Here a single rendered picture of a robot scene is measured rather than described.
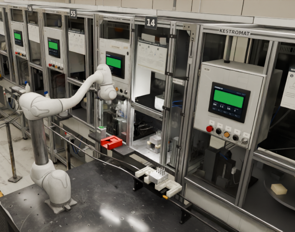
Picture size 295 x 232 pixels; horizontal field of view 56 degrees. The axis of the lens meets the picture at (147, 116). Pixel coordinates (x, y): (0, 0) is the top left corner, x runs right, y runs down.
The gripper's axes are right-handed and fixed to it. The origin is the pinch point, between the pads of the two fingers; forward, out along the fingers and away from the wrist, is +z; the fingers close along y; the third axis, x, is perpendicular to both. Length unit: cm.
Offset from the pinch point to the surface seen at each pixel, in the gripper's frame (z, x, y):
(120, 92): -20.1, -12.9, -10.9
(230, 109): -125, -21, -34
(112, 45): -20.2, -35.8, 22.7
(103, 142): -8.6, 26.4, -34.8
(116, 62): -25.2, -26.5, 11.2
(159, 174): -70, 25, -61
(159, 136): -36, -7, -61
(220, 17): -61, -116, -19
